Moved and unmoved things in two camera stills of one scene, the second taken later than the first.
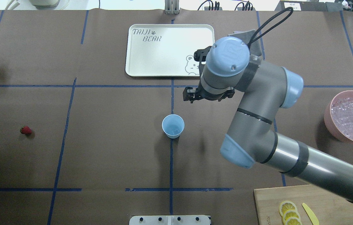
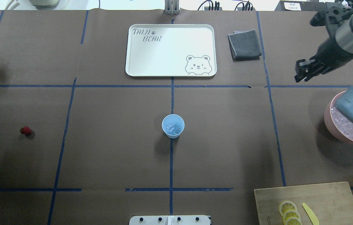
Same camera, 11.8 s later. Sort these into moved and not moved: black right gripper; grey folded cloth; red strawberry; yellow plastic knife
Moved: black right gripper
Not moved: yellow plastic knife; grey folded cloth; red strawberry
